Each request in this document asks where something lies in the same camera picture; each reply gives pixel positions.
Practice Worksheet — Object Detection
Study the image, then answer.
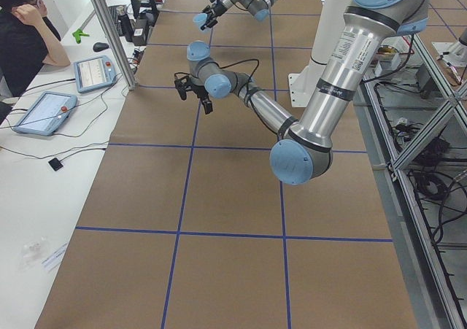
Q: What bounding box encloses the light blue plastic cup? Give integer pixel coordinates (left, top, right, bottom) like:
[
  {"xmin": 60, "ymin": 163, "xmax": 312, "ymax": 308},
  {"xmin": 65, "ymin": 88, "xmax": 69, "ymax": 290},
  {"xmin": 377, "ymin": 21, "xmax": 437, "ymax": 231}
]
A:
[{"xmin": 193, "ymin": 12, "xmax": 208, "ymax": 31}]

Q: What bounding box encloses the black water bottle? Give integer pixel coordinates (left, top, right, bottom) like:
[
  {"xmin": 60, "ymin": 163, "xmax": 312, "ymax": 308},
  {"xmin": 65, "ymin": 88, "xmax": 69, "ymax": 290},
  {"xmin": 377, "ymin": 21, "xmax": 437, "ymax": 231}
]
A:
[{"xmin": 119, "ymin": 13, "xmax": 134, "ymax": 43}]

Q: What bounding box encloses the black box with label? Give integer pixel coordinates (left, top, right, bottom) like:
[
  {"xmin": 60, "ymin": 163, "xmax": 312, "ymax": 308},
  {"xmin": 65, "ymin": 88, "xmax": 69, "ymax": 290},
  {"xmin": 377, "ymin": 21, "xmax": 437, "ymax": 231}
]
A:
[{"xmin": 132, "ymin": 19, "xmax": 149, "ymax": 46}]

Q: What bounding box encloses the far blue teach pendant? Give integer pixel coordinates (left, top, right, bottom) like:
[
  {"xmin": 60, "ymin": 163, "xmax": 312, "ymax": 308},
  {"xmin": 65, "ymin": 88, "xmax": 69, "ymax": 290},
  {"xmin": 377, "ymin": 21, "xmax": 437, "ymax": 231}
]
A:
[{"xmin": 73, "ymin": 55, "xmax": 117, "ymax": 93}]

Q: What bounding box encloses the blue teach pendant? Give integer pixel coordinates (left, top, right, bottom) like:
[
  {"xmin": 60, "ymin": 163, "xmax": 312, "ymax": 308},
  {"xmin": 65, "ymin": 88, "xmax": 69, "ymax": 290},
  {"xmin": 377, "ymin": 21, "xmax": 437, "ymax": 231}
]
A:
[
  {"xmin": 73, "ymin": 55, "xmax": 117, "ymax": 93},
  {"xmin": 12, "ymin": 91, "xmax": 77, "ymax": 136}
]

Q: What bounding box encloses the black computer mouse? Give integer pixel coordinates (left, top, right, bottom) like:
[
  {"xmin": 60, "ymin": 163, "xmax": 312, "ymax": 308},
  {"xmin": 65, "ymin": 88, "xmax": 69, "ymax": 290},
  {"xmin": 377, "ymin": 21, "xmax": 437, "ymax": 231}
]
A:
[{"xmin": 93, "ymin": 42, "xmax": 109, "ymax": 53}]

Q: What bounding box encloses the green plastic clamp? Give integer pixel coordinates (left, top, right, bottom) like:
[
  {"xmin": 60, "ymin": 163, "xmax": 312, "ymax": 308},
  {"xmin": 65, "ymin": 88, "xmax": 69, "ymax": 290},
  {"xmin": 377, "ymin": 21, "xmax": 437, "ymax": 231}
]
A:
[{"xmin": 72, "ymin": 28, "xmax": 89, "ymax": 44}]

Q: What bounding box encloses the near blue teach pendant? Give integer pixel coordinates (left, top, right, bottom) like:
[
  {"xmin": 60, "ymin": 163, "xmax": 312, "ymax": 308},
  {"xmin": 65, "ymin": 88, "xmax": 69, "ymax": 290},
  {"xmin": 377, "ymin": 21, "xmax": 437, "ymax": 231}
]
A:
[{"xmin": 12, "ymin": 91, "xmax": 77, "ymax": 136}]

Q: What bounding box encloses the small black square device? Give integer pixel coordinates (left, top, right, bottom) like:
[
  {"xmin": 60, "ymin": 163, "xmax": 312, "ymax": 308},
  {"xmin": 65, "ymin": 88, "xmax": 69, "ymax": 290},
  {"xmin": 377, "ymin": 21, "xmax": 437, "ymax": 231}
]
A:
[{"xmin": 48, "ymin": 158, "xmax": 63, "ymax": 171}]

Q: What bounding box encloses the person in black shirt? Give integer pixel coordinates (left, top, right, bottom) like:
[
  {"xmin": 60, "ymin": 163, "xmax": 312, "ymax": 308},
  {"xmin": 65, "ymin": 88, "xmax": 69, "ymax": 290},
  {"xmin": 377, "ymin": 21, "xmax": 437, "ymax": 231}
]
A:
[{"xmin": 0, "ymin": 0, "xmax": 71, "ymax": 115}]

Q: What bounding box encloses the clear plastic bag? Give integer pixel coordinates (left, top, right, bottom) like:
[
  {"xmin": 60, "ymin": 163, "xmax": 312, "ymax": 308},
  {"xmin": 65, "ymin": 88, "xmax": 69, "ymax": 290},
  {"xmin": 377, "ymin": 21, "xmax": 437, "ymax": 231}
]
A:
[{"xmin": 18, "ymin": 236, "xmax": 50, "ymax": 271}]

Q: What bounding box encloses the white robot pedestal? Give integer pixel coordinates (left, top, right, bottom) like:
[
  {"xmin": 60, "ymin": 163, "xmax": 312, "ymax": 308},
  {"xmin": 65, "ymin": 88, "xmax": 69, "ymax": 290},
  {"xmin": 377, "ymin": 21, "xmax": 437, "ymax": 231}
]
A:
[{"xmin": 288, "ymin": 0, "xmax": 351, "ymax": 108}]

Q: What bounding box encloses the aluminium frame post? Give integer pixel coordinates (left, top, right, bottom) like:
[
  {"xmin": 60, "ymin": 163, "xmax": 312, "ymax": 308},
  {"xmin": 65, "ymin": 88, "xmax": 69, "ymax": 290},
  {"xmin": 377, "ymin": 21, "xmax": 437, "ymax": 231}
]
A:
[{"xmin": 90, "ymin": 0, "xmax": 136, "ymax": 90}]

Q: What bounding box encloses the aluminium frame rack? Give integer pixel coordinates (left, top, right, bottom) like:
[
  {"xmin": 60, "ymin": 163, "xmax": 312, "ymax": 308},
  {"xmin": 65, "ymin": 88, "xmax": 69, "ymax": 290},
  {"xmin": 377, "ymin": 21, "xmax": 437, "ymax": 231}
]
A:
[{"xmin": 355, "ymin": 26, "xmax": 466, "ymax": 328}]

